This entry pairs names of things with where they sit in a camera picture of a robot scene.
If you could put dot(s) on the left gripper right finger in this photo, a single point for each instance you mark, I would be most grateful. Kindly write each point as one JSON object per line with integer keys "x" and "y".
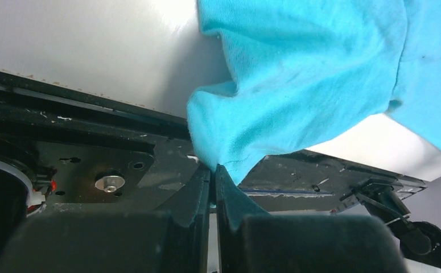
{"x": 253, "y": 240}

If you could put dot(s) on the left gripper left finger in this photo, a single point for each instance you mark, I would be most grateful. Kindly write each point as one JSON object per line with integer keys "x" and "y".
{"x": 171, "y": 238}

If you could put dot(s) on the turquoise t shirt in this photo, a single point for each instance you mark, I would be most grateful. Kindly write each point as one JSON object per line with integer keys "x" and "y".
{"x": 304, "y": 72}

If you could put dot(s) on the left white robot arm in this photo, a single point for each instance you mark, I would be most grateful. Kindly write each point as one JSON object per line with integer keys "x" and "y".
{"x": 1, "y": 203}

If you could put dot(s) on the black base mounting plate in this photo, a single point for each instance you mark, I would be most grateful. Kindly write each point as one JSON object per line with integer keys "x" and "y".
{"x": 79, "y": 150}

